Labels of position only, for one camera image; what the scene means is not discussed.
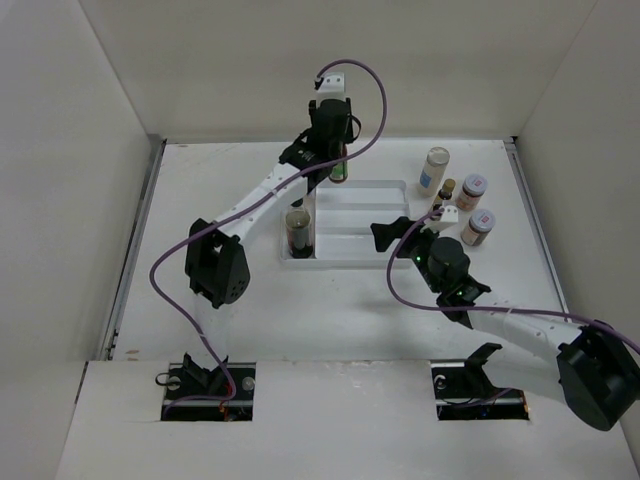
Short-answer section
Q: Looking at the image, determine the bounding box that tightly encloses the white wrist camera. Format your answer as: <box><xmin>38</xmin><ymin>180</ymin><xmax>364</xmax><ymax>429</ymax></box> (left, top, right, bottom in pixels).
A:
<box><xmin>316</xmin><ymin>72</ymin><xmax>346</xmax><ymax>102</ymax></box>
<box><xmin>423</xmin><ymin>205</ymin><xmax>459</xmax><ymax>233</ymax></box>

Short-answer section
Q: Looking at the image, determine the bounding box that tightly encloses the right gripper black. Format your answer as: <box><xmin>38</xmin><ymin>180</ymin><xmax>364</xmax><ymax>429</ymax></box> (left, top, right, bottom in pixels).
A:
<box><xmin>371</xmin><ymin>216</ymin><xmax>447</xmax><ymax>293</ymax></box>

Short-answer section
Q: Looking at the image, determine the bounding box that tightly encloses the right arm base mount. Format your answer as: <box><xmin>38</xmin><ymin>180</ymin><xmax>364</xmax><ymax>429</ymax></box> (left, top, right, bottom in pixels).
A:
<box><xmin>431</xmin><ymin>361</ymin><xmax>529</xmax><ymax>421</ymax></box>

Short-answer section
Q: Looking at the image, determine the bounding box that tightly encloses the brown jar white lid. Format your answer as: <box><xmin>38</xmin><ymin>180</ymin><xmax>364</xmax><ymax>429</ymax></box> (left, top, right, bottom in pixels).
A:
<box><xmin>456</xmin><ymin>173</ymin><xmax>488</xmax><ymax>212</ymax></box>
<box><xmin>460</xmin><ymin>209</ymin><xmax>496</xmax><ymax>246</ymax></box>

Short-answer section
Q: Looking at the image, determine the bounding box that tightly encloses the glass bottle black cap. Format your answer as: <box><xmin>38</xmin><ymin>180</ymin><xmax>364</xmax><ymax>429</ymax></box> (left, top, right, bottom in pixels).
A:
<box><xmin>284</xmin><ymin>199</ymin><xmax>314</xmax><ymax>259</ymax></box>

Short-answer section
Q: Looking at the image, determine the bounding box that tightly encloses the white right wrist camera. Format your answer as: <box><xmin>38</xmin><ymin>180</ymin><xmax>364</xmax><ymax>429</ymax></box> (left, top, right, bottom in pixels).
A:
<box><xmin>423</xmin><ymin>205</ymin><xmax>459</xmax><ymax>233</ymax></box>

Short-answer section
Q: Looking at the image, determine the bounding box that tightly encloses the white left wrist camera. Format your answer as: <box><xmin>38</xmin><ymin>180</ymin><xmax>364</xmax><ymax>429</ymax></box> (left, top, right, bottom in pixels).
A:
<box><xmin>316</xmin><ymin>72</ymin><xmax>346</xmax><ymax>102</ymax></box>

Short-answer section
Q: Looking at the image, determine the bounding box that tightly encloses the tall white spice jar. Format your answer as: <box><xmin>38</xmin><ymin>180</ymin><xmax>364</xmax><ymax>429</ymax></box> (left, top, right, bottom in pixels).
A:
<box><xmin>419</xmin><ymin>146</ymin><xmax>450</xmax><ymax>197</ymax></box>

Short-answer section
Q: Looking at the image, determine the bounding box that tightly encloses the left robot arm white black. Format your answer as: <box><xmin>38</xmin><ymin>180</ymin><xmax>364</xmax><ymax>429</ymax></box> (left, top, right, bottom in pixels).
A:
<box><xmin>185</xmin><ymin>94</ymin><xmax>360</xmax><ymax>399</ymax></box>

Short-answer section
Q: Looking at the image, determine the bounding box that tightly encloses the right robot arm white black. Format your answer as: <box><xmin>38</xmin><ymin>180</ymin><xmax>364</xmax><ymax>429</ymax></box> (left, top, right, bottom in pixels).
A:
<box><xmin>370</xmin><ymin>206</ymin><xmax>639</xmax><ymax>431</ymax></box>

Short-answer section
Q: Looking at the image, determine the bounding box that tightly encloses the small yellow label bottle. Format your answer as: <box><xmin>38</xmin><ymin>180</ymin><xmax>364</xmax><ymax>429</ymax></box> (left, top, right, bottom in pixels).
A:
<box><xmin>431</xmin><ymin>178</ymin><xmax>456</xmax><ymax>211</ymax></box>

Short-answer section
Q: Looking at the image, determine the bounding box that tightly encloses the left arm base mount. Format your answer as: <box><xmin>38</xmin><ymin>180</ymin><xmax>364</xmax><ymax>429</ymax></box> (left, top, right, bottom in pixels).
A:
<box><xmin>154</xmin><ymin>354</ymin><xmax>257</xmax><ymax>422</ymax></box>

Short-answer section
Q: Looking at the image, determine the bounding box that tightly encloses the yellow cap sauce bottle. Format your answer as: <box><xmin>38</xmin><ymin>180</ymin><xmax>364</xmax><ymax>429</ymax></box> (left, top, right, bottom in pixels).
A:
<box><xmin>328</xmin><ymin>144</ymin><xmax>348</xmax><ymax>184</ymax></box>

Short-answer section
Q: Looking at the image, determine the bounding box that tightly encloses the brown jar white lid front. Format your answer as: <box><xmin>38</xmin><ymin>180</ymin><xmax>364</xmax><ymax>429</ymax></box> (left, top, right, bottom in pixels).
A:
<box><xmin>460</xmin><ymin>209</ymin><xmax>496</xmax><ymax>246</ymax></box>

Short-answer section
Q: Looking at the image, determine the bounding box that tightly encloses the white divided organizer tray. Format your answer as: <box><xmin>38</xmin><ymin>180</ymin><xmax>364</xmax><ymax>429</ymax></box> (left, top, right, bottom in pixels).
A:
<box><xmin>280</xmin><ymin>180</ymin><xmax>409</xmax><ymax>270</ymax></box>

